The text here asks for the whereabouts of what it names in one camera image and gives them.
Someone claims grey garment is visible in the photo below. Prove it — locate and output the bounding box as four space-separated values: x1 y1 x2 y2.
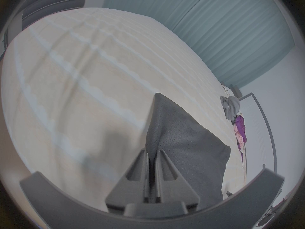
220 95 241 121

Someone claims bed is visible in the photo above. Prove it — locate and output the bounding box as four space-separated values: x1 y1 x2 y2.
1 7 278 212

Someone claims pile of clothes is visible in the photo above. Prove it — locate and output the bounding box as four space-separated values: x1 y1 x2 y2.
234 115 248 166

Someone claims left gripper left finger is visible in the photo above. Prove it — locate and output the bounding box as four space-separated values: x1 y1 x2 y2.
105 148 150 211

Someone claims black padded chair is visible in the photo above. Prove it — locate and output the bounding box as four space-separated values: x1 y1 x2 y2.
2 0 88 52

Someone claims blue-green curtain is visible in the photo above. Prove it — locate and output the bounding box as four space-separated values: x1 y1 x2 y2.
102 0 297 88

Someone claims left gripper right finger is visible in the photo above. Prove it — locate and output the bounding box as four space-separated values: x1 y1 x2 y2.
155 148 200 210

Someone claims grey bedside table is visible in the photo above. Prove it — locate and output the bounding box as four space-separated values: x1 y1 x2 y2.
230 84 242 97

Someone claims black T-shirt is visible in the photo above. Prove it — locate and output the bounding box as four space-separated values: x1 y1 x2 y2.
144 93 231 201

